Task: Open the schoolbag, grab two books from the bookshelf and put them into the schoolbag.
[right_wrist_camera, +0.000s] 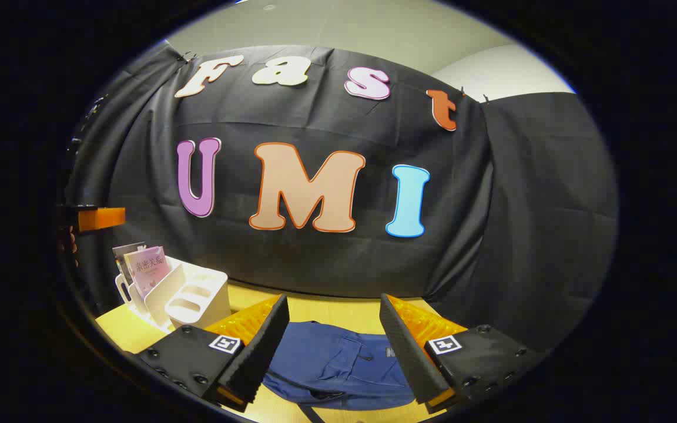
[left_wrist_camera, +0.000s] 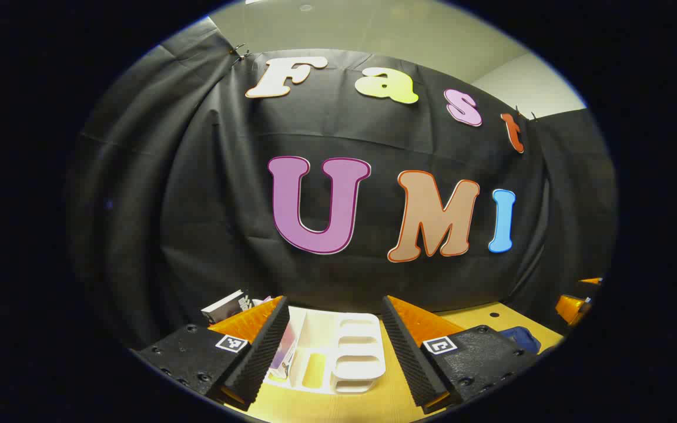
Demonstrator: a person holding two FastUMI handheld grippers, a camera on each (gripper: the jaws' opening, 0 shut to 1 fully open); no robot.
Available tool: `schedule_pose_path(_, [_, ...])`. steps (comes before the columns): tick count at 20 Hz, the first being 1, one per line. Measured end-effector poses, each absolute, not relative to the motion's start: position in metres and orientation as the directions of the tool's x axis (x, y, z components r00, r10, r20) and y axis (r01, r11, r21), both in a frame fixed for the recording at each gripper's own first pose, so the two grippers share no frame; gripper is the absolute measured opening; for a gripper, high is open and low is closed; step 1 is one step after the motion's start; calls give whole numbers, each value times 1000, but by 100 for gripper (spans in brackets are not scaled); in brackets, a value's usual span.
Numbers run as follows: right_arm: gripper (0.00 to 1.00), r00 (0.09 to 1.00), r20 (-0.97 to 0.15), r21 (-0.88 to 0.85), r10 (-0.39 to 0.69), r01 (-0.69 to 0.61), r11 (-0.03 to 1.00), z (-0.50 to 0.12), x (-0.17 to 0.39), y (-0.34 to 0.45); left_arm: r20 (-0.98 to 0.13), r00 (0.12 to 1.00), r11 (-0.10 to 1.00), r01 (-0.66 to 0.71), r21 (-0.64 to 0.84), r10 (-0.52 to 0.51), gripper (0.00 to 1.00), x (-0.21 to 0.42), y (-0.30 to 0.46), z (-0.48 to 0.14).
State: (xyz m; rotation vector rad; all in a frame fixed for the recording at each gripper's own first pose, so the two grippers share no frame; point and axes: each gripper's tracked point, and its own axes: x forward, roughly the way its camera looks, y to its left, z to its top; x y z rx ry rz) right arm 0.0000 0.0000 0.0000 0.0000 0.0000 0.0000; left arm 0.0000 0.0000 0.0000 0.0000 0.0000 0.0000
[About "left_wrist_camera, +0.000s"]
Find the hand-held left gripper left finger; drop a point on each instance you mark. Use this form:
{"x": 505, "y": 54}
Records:
{"x": 262, "y": 358}

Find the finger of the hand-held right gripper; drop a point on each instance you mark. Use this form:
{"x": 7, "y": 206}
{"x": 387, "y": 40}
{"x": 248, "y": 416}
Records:
{"x": 591, "y": 282}
{"x": 570, "y": 308}

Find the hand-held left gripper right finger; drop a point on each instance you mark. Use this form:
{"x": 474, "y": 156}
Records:
{"x": 412, "y": 358}

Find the pink book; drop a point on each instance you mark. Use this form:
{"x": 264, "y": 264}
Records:
{"x": 284, "y": 352}

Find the white plastic bookshelf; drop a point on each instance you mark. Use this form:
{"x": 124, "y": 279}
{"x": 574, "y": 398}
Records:
{"x": 356, "y": 364}

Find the blue schoolbag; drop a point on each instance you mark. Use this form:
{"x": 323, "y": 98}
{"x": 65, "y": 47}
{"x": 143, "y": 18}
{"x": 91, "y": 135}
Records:
{"x": 520, "y": 339}

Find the black backdrop cloth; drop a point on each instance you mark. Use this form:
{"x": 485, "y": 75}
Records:
{"x": 227, "y": 205}

